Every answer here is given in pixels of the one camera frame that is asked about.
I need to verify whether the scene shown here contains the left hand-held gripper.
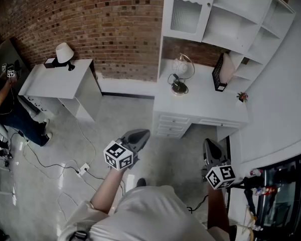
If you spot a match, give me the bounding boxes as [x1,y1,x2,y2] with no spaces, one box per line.
[103,129,151,172]

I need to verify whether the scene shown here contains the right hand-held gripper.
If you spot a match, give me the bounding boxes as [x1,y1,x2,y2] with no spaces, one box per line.
[202,138,236,190]

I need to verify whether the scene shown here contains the person's left forearm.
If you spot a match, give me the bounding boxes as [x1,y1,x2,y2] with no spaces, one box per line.
[90,168,131,214]

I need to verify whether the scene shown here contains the person's right forearm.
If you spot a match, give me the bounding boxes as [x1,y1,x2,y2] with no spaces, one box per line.
[207,184,230,230]

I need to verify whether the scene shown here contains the white desk with drawers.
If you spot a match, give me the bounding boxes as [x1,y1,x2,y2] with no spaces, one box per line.
[152,58,250,139]

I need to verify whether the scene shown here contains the white shade table lamp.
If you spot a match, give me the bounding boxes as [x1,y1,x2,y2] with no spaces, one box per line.
[55,42,76,72]

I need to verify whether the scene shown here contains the black skirting strip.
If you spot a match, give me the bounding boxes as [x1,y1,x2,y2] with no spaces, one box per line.
[101,91,155,100]

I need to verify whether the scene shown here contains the black fabric bundle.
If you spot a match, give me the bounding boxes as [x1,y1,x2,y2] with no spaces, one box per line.
[237,176,261,218]

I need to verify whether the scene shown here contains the small potted flower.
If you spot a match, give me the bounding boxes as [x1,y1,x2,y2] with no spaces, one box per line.
[236,91,249,103]

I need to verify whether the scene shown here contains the red white packet bundle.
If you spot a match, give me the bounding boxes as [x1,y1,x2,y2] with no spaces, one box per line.
[250,186,276,197]

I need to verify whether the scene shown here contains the white power strip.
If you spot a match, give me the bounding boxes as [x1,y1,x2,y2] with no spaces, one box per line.
[76,163,90,177]

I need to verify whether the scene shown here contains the person's white shirt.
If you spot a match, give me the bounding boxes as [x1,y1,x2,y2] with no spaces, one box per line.
[57,184,231,241]

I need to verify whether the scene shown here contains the black mesh file holder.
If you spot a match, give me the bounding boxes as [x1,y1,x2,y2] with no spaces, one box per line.
[211,53,228,92]

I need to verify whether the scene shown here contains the pink book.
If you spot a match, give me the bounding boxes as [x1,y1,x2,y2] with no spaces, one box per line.
[219,53,236,84]

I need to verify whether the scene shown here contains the black glass cabinet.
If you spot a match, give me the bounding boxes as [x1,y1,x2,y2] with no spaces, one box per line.
[250,151,301,241]

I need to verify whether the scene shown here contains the white side table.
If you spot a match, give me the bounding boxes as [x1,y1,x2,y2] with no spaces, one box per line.
[18,58,103,123]

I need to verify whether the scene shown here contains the black chest device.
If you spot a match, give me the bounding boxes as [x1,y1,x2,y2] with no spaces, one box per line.
[69,230,89,241]

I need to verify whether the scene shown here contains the small black box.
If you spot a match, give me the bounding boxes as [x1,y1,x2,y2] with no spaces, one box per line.
[44,57,58,69]

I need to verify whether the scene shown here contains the white hutch shelf unit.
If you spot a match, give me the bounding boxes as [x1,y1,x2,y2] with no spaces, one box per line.
[157,0,296,95]

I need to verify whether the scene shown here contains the white low rack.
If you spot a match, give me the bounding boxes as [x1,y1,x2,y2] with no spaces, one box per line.
[0,159,15,198]

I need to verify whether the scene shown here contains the dark grey board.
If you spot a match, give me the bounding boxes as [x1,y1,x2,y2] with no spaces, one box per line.
[0,39,31,85]

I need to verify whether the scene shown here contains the white floor cable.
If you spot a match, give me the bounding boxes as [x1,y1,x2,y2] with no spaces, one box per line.
[76,118,97,165]

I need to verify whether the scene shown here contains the black floor cable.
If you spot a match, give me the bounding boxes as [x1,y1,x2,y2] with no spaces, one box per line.
[21,133,80,174]
[187,194,209,213]
[86,169,126,195]

